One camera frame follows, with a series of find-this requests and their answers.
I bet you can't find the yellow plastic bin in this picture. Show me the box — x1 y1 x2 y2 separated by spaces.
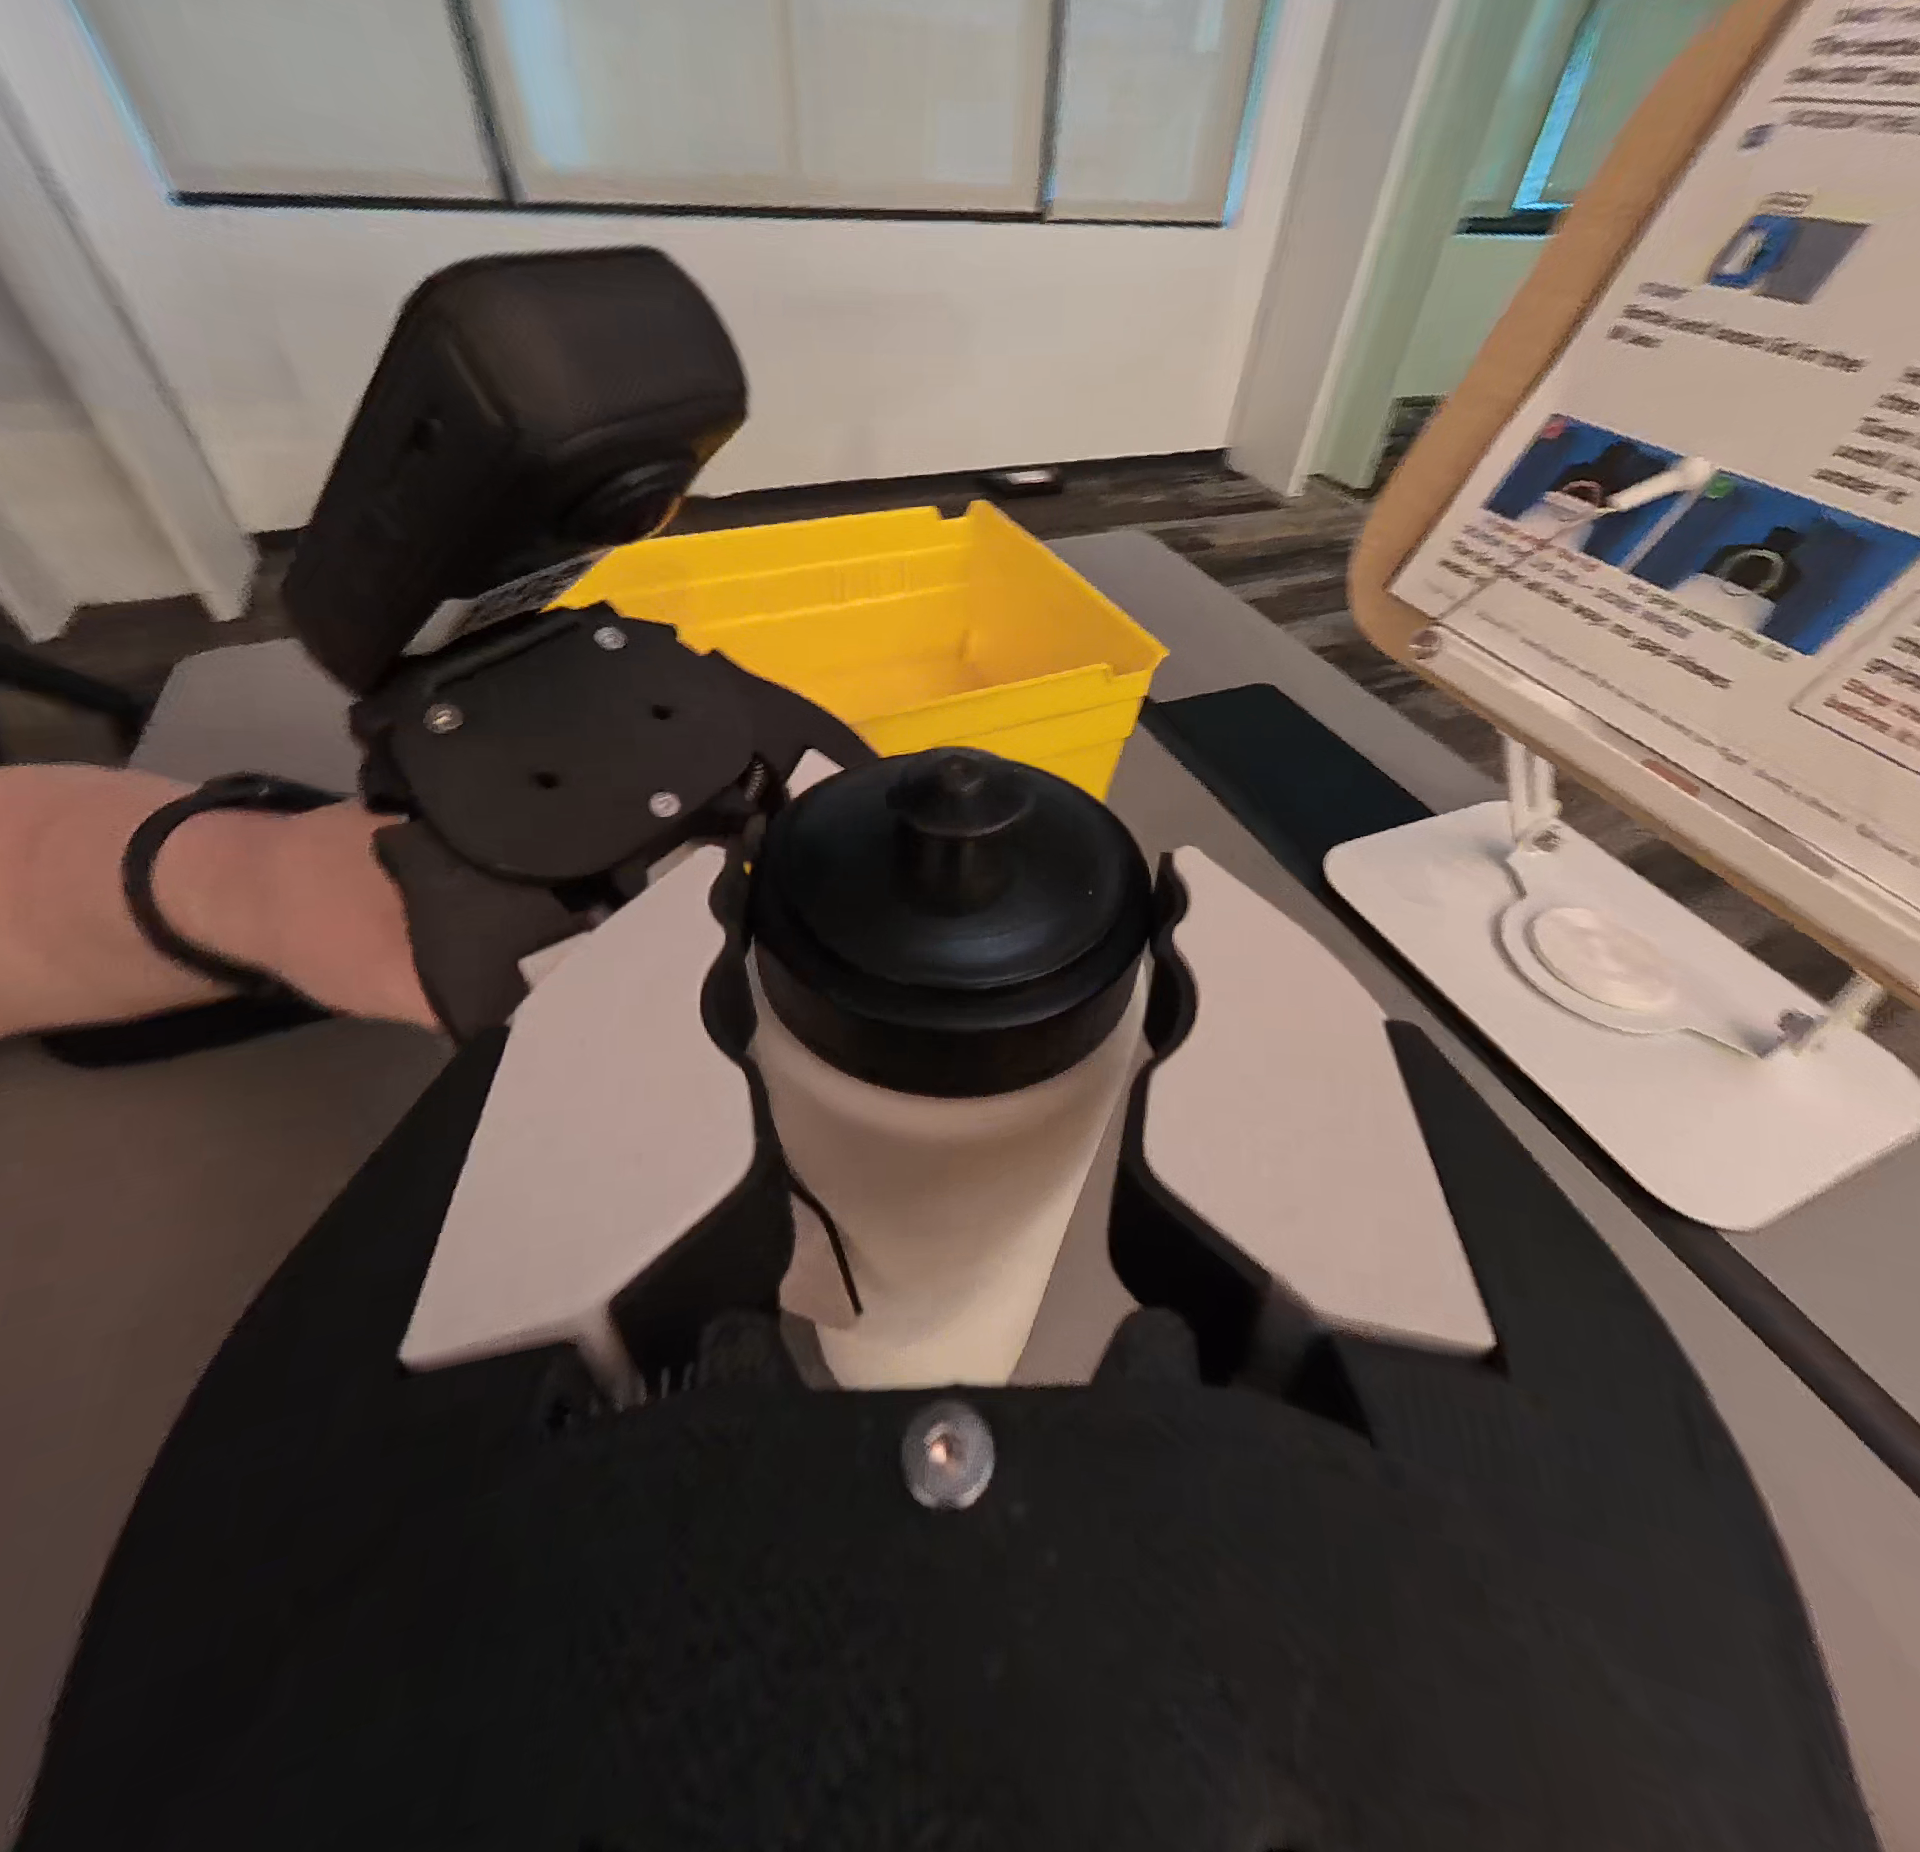
556 501 1172 803

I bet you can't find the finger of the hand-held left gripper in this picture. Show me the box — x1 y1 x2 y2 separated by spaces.
773 1117 871 1320

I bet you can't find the wooden edged instruction board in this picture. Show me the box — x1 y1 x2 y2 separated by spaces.
1347 0 1920 999

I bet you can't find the black wristband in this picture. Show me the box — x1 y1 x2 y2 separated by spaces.
120 776 350 1007

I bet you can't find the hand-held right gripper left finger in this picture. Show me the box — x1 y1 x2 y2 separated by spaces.
400 847 798 1374

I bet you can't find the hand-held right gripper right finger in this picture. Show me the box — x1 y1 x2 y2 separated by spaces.
1116 847 1496 1359

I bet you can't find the person's left hand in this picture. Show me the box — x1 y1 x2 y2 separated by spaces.
174 801 458 1032

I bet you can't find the black textured pad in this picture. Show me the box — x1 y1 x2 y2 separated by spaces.
36 987 452 1074

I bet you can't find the person's left forearm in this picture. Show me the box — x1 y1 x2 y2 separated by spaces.
0 766 175 1037

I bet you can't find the black bottle lid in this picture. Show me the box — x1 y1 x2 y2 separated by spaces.
741 747 1160 1103

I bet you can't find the white plastic bottle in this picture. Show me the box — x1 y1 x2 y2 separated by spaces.
744 998 1154 1390

